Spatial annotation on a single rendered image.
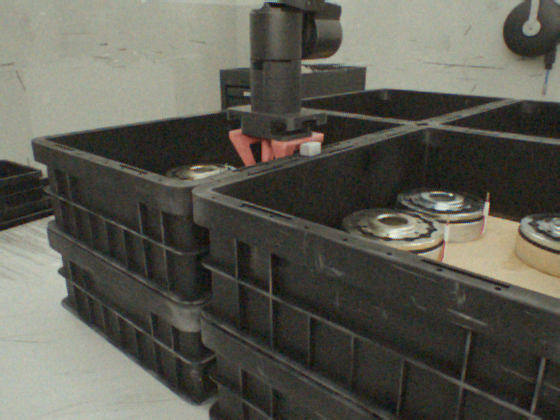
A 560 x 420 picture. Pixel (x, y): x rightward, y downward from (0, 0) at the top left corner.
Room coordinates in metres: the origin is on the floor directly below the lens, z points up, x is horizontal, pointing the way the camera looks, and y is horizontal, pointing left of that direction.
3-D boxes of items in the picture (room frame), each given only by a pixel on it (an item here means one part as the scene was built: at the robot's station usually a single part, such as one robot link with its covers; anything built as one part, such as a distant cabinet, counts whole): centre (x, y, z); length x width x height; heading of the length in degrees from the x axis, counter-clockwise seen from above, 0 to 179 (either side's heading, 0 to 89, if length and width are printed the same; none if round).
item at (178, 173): (0.66, 0.11, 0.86); 0.10 x 0.10 x 0.01
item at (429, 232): (0.46, -0.11, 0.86); 0.10 x 0.10 x 0.01
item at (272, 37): (0.56, 0.00, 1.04); 0.07 x 0.06 x 0.07; 144
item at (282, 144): (0.55, 0.00, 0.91); 0.07 x 0.07 x 0.09; 47
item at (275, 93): (0.56, 0.01, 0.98); 0.10 x 0.07 x 0.07; 47
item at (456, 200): (0.53, -0.19, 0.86); 0.05 x 0.05 x 0.01
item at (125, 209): (0.61, 0.05, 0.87); 0.40 x 0.30 x 0.11; 138
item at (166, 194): (0.61, 0.05, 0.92); 0.40 x 0.30 x 0.02; 138
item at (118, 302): (0.61, 0.05, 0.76); 0.40 x 0.30 x 0.12; 138
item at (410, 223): (0.46, -0.11, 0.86); 0.05 x 0.05 x 0.01
